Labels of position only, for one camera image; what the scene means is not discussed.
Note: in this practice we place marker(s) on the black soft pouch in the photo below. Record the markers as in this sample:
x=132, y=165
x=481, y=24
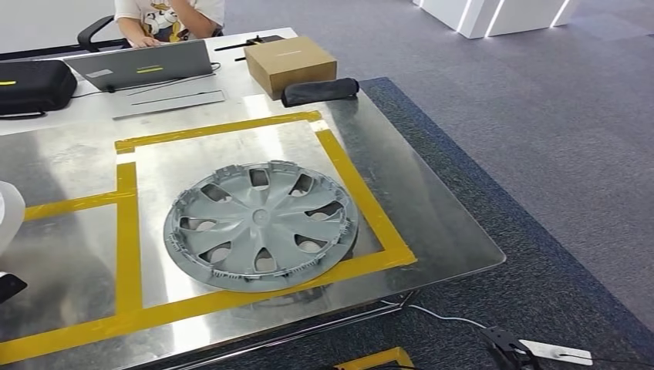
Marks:
x=319, y=92

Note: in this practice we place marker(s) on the silver wheel hubcap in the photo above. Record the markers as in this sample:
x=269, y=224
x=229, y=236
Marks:
x=260, y=217

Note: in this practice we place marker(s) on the white curved body part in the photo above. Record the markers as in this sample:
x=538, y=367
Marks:
x=10, y=214

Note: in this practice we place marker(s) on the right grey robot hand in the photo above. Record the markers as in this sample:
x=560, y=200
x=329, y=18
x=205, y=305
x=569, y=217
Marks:
x=508, y=347

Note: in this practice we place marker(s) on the grey laptop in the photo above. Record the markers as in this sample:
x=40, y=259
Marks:
x=143, y=66

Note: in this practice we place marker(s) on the person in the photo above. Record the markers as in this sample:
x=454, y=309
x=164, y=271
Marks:
x=168, y=20

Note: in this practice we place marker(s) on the black hard case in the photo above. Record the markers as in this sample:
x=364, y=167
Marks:
x=30, y=87

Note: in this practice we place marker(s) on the stainless steel workbench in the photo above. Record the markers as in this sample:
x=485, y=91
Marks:
x=434, y=230

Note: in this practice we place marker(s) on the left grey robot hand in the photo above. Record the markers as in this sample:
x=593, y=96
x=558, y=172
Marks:
x=10, y=286

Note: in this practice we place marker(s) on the black office chair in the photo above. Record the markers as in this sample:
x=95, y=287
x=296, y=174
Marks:
x=89, y=35

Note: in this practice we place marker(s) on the white lit plinth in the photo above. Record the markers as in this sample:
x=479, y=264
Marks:
x=490, y=15

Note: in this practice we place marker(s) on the white power strip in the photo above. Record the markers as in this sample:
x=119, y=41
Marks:
x=557, y=352

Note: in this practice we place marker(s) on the brown cardboard box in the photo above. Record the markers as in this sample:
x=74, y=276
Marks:
x=291, y=64

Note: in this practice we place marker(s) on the yellow floor tape square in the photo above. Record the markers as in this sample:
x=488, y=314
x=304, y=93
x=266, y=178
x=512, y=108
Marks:
x=378, y=360

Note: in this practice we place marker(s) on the black flat tool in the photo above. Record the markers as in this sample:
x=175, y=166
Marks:
x=250, y=42

